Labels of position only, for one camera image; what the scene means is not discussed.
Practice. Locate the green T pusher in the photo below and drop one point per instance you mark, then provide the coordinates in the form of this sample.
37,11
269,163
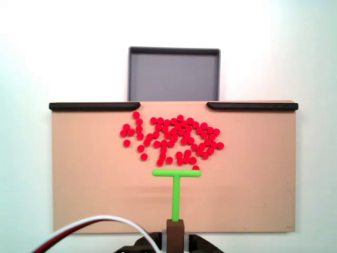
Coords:
176,197

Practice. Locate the red cylindrical granule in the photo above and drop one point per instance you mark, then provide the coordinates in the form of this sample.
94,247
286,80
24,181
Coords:
184,141
147,142
136,115
157,144
220,145
210,150
140,136
211,137
130,132
160,120
169,160
149,137
127,143
167,135
199,130
207,142
173,121
190,140
190,121
179,155
139,121
162,156
153,120
202,146
164,143
180,117
167,122
194,147
160,162
210,130
187,153
213,144
180,161
181,131
140,148
216,132
188,128
156,134
203,125
174,138
193,160
177,126
163,150
186,159
126,127
187,135
204,135
123,133
200,152
196,124
138,128
184,123
173,131
205,155
143,157
171,143
158,127
196,167
165,128

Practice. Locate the grey plastic container tray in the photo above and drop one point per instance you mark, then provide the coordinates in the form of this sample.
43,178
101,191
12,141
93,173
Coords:
173,79

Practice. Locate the beige plastic board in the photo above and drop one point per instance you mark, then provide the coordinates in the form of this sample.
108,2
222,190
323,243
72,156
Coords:
105,197

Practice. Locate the black barrier rail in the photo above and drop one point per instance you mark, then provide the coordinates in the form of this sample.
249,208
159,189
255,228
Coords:
252,106
94,106

